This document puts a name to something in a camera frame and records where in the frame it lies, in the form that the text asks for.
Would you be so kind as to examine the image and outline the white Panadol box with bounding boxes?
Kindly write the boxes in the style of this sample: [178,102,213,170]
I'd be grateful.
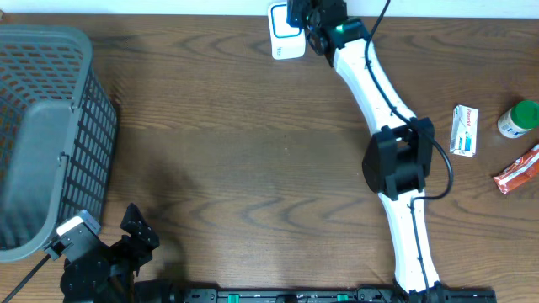
[450,105,478,157]

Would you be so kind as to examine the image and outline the green lid jar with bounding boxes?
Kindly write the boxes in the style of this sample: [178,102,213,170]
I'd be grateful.
[497,100,538,139]

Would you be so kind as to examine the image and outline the red Top chocolate bar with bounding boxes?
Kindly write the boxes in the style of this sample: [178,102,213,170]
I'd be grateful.
[493,145,538,194]

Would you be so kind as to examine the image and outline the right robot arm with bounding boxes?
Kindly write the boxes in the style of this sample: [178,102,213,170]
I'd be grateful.
[286,0,444,302]

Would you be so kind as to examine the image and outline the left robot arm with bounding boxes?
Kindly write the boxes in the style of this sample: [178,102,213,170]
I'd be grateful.
[55,204,184,302]

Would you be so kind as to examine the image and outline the white barcode scanner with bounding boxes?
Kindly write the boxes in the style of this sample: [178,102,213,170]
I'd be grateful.
[267,2,306,61]

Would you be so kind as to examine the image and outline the grey plastic basket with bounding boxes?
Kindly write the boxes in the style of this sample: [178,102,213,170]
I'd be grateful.
[1,24,118,263]

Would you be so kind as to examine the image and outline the black left camera cable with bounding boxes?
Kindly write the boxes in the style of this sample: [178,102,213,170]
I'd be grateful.
[0,254,51,303]

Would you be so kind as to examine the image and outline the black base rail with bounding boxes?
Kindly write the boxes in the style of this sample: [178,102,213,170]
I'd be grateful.
[180,285,497,303]

